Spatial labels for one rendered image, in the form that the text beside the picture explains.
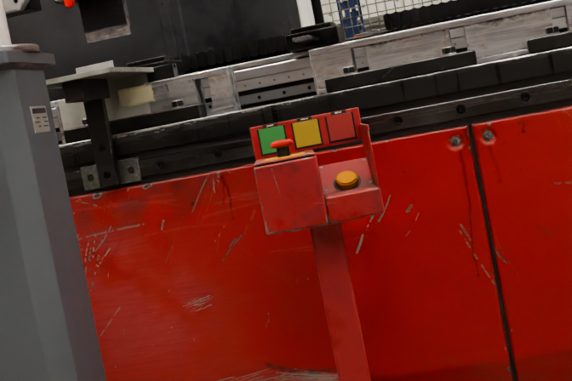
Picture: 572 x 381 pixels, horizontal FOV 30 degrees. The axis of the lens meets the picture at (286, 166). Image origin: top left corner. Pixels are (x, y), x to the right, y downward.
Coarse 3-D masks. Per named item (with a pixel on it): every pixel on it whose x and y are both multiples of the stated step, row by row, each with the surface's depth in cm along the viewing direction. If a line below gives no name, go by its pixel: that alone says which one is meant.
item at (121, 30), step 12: (84, 0) 228; (96, 0) 228; (108, 0) 227; (120, 0) 227; (84, 12) 228; (96, 12) 228; (108, 12) 227; (120, 12) 227; (84, 24) 229; (96, 24) 228; (108, 24) 228; (120, 24) 227; (96, 36) 229; (108, 36) 229; (120, 36) 228
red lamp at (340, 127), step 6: (342, 114) 191; (348, 114) 191; (330, 120) 191; (336, 120) 191; (342, 120) 191; (348, 120) 191; (330, 126) 191; (336, 126) 191; (342, 126) 191; (348, 126) 191; (330, 132) 191; (336, 132) 191; (342, 132) 191; (348, 132) 191; (354, 132) 191; (330, 138) 191; (336, 138) 191; (342, 138) 191; (348, 138) 191
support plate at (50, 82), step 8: (88, 72) 201; (96, 72) 201; (104, 72) 200; (112, 72) 203; (120, 72) 208; (128, 72) 212; (136, 72) 217; (144, 72) 222; (48, 80) 203; (56, 80) 202; (64, 80) 202; (72, 80) 203; (48, 88) 215
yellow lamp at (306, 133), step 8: (312, 120) 191; (296, 128) 191; (304, 128) 191; (312, 128) 191; (296, 136) 191; (304, 136) 191; (312, 136) 191; (296, 144) 191; (304, 144) 191; (312, 144) 191
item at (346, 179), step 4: (344, 172) 184; (348, 172) 184; (352, 172) 184; (336, 176) 184; (340, 176) 183; (344, 176) 183; (348, 176) 183; (352, 176) 183; (356, 176) 183; (336, 180) 183; (340, 180) 182; (344, 180) 182; (348, 180) 182; (352, 180) 182; (356, 180) 182; (336, 184) 183; (340, 184) 182; (344, 184) 182; (348, 184) 182; (352, 184) 182; (356, 184) 183; (340, 188) 183; (344, 188) 182; (348, 188) 182
